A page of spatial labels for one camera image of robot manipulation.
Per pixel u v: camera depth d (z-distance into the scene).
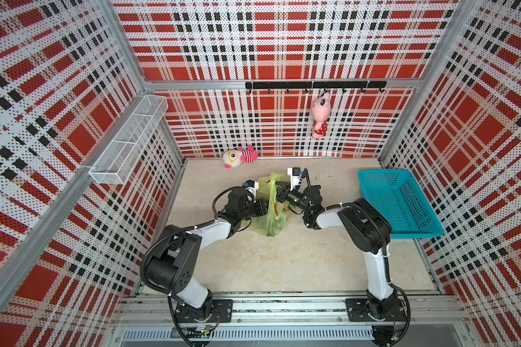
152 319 0.74
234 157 1.13
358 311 0.72
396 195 1.05
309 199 0.75
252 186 0.83
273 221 0.87
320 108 0.92
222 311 0.74
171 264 0.45
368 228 0.55
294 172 0.82
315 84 0.88
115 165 0.89
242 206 0.74
